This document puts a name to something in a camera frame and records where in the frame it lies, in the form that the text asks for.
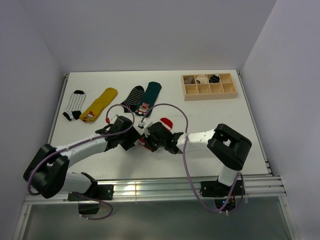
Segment red white santa sock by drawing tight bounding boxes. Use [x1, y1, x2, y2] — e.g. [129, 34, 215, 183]
[139, 117, 173, 146]

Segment dark green reindeer sock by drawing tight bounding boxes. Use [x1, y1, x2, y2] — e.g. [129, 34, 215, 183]
[134, 81, 162, 118]

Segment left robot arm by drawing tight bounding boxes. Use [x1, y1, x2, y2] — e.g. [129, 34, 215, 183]
[23, 115, 141, 200]

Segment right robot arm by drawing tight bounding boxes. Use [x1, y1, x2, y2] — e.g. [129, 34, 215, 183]
[138, 120, 252, 195]

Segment mustard yellow sock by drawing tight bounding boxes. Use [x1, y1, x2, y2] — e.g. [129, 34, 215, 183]
[79, 87, 118, 123]

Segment black white striped ankle sock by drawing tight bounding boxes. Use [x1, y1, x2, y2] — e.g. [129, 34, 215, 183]
[121, 85, 145, 113]

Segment beige rolled sock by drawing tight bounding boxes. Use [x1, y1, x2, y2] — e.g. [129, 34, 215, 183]
[184, 76, 195, 85]

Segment wooden compartment box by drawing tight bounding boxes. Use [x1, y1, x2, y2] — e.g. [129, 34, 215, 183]
[181, 72, 238, 101]

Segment cream rolled sock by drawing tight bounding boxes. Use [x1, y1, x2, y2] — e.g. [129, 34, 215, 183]
[195, 74, 208, 84]

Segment black rolled sock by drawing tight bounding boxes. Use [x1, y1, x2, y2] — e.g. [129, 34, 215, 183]
[208, 73, 220, 84]

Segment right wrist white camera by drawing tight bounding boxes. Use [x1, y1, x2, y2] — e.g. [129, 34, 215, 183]
[138, 117, 153, 129]

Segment wrist white camera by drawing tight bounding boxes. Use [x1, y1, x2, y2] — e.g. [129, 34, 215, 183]
[105, 114, 119, 125]
[138, 117, 153, 129]

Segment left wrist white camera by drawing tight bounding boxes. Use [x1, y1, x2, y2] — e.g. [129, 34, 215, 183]
[105, 114, 119, 125]

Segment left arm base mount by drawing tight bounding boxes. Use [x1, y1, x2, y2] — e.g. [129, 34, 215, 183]
[67, 184, 114, 221]

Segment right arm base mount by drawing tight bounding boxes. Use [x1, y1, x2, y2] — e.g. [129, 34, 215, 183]
[199, 180, 246, 212]

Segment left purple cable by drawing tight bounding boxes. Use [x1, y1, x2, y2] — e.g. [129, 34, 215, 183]
[27, 104, 136, 221]

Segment purple cable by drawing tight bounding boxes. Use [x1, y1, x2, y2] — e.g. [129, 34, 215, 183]
[27, 104, 136, 221]
[144, 102, 245, 214]

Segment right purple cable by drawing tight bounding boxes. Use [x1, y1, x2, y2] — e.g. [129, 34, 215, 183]
[144, 102, 245, 214]

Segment aluminium front rail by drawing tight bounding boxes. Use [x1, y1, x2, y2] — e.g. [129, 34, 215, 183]
[23, 174, 286, 205]

